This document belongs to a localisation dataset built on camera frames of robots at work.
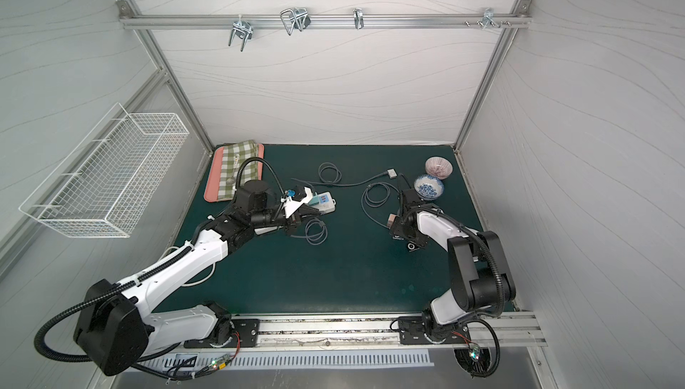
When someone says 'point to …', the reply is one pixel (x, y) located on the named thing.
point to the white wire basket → (100, 188)
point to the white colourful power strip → (325, 204)
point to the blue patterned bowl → (428, 187)
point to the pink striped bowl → (439, 167)
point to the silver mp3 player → (392, 173)
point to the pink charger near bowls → (391, 219)
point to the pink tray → (212, 185)
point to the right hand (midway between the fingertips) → (407, 234)
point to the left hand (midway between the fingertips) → (316, 210)
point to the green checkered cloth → (234, 156)
